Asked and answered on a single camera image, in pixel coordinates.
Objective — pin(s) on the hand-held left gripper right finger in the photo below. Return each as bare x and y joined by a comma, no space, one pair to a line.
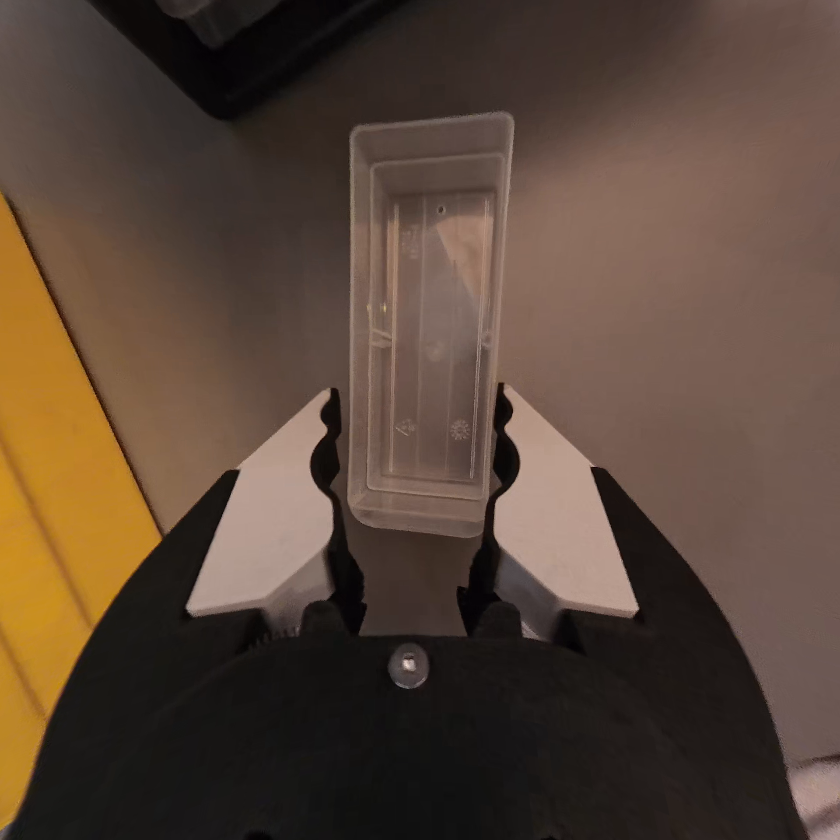
558,538

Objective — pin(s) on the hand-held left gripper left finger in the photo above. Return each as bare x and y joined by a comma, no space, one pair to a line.
275,538

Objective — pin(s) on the yellow plastic bin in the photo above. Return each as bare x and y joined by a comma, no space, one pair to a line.
52,459

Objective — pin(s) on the clear plastic drawer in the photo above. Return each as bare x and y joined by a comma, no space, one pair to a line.
426,295

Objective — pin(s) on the black drawer cabinet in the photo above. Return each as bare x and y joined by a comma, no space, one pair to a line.
216,79

